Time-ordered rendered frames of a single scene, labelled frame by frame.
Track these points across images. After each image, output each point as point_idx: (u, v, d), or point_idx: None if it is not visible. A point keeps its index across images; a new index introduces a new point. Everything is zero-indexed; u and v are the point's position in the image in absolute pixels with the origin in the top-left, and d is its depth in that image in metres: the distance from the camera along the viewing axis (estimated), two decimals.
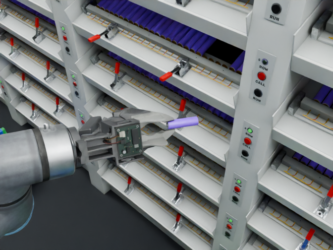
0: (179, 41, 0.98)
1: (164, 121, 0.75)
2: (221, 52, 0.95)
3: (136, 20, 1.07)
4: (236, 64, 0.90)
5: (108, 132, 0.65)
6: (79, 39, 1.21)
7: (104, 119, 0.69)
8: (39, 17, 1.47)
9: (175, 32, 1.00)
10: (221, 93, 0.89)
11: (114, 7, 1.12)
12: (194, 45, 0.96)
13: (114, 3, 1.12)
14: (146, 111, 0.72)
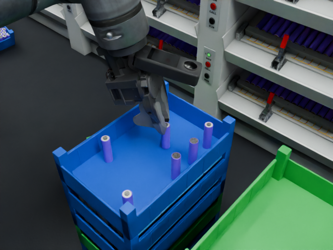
0: None
1: (165, 127, 0.75)
2: None
3: None
4: None
5: (118, 77, 0.67)
6: None
7: (140, 85, 0.65)
8: None
9: None
10: None
11: None
12: None
13: None
14: (151, 120, 0.70)
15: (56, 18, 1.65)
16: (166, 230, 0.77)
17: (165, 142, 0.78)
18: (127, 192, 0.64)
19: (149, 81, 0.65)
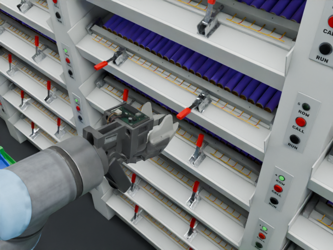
0: (197, 71, 0.87)
1: (160, 122, 0.76)
2: None
3: (147, 43, 0.96)
4: (264, 99, 0.79)
5: None
6: (83, 62, 1.09)
7: None
8: (39, 33, 1.36)
9: (192, 60, 0.89)
10: (247, 134, 0.78)
11: (122, 28, 1.01)
12: (214, 76, 0.85)
13: (123, 24, 1.01)
14: None
15: None
16: None
17: (243, 78, 0.84)
18: (232, 85, 0.83)
19: None
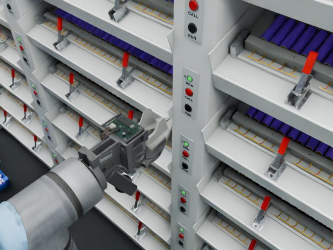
0: (128, 50, 1.00)
1: None
2: None
3: (89, 28, 1.08)
4: None
5: (105, 139, 0.65)
6: (35, 49, 1.22)
7: None
8: (3, 26, 1.48)
9: (125, 41, 1.02)
10: (159, 107, 0.90)
11: (70, 15, 1.14)
12: (141, 54, 0.98)
13: None
14: None
15: (47, 164, 1.78)
16: None
17: None
18: (155, 61, 0.95)
19: None
